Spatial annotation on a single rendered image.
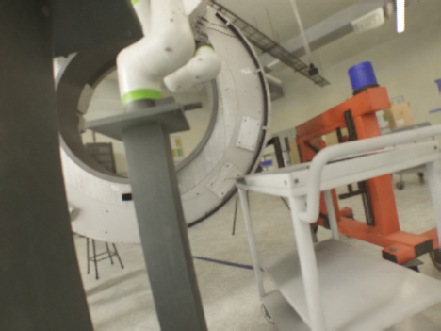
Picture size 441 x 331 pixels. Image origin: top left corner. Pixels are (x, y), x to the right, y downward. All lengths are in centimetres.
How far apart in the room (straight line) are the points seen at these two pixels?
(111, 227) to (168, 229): 55
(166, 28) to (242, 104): 64
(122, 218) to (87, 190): 21
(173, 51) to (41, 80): 45
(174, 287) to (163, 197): 26
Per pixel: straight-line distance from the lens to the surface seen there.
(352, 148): 41
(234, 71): 122
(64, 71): 131
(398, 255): 114
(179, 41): 63
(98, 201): 115
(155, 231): 65
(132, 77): 71
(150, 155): 63
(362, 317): 69
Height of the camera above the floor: 71
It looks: 4 degrees up
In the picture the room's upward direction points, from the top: 11 degrees counter-clockwise
